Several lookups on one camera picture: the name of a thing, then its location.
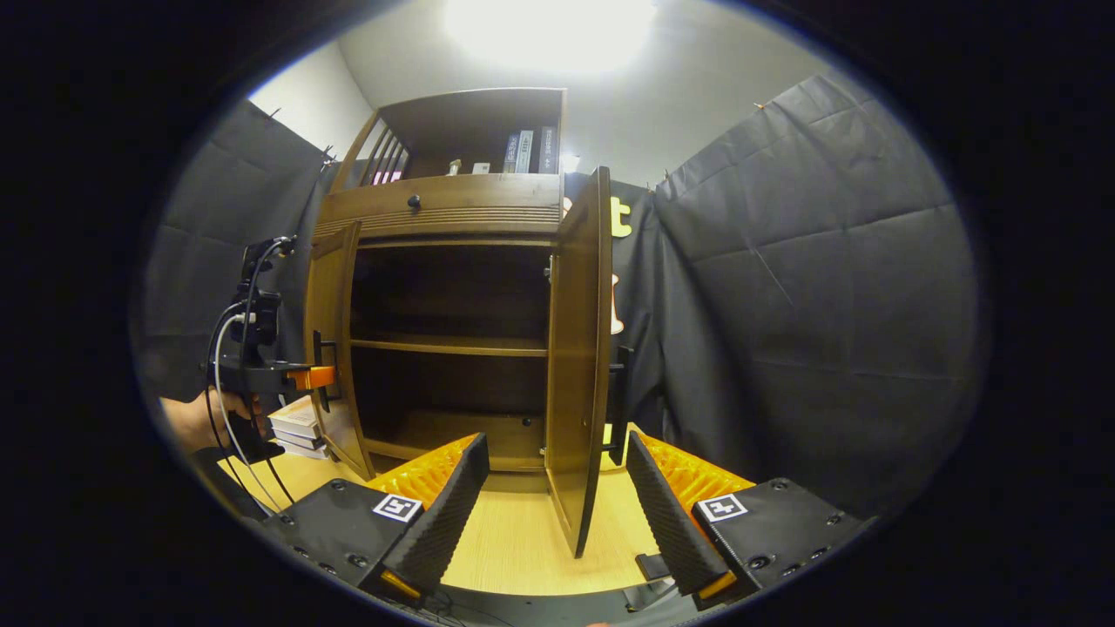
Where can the wooden inner shelf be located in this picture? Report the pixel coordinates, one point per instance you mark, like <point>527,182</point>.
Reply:
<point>444,347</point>

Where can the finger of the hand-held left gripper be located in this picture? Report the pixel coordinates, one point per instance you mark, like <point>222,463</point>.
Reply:
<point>315,378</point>

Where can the wooden cabinet drawer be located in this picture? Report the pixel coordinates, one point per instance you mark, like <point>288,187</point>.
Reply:
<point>488,205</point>

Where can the wooden shoe cabinet door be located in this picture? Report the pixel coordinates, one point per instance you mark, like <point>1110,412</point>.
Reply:
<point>575,366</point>
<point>335,296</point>

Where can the black backdrop cloth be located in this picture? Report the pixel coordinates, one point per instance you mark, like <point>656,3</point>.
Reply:
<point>827,305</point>

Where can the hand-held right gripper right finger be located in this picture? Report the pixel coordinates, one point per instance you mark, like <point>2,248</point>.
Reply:
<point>666,522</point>

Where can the dark blue book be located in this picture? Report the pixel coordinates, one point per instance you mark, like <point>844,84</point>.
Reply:
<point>511,154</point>

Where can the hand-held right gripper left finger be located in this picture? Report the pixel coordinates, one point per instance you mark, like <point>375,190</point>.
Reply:
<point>444,522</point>

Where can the wooden double-door shoe cabinet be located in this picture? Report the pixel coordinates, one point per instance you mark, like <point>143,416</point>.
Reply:
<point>470,122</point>

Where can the small black bracket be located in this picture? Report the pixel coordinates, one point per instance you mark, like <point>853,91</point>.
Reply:
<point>652,566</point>

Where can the grey book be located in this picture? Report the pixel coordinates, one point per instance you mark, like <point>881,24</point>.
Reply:
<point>525,152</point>

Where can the large ceiling light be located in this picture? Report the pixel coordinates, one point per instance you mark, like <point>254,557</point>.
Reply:
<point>549,30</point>

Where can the black book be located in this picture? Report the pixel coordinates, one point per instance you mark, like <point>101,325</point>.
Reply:
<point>548,150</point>

